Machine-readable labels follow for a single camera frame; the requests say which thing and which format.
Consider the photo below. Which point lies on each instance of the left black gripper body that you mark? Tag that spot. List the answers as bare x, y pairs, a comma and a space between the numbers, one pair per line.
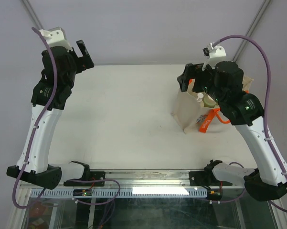
82, 63

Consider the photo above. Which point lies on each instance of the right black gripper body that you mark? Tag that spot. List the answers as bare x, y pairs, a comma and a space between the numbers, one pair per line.
204, 79

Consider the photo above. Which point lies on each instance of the beige canvas bag orange handles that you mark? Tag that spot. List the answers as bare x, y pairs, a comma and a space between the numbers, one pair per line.
190, 116

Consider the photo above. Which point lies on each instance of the cream pump lotion bottle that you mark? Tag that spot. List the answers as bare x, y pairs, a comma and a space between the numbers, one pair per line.
199, 99

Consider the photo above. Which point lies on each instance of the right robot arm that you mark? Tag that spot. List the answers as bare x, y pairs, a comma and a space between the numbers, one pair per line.
224, 84

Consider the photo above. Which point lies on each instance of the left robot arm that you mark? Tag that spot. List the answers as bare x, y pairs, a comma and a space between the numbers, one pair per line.
48, 101

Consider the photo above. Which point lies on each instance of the green bottle beige cap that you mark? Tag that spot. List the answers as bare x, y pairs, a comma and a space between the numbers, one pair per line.
208, 102

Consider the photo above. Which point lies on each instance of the black connector box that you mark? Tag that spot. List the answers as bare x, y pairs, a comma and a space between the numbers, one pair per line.
214, 195

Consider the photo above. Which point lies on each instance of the small electronics board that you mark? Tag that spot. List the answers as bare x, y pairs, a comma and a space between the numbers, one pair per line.
82, 192

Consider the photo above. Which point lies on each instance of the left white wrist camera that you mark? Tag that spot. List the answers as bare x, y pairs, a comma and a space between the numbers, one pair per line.
56, 37

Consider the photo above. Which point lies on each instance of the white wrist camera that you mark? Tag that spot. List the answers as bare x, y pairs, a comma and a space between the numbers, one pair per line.
214, 54
56, 37

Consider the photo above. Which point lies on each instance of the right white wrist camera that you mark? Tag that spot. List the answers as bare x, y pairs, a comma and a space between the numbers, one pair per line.
214, 54

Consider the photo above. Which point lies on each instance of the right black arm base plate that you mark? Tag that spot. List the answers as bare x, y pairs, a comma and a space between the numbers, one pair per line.
205, 179

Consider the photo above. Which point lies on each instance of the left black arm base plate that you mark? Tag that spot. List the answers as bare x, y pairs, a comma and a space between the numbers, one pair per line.
93, 179

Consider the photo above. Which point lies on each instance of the aluminium mounting rail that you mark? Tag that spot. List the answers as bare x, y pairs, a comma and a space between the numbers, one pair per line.
132, 178

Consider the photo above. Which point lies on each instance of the grey slotted cable duct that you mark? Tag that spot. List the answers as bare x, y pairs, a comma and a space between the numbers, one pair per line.
135, 192

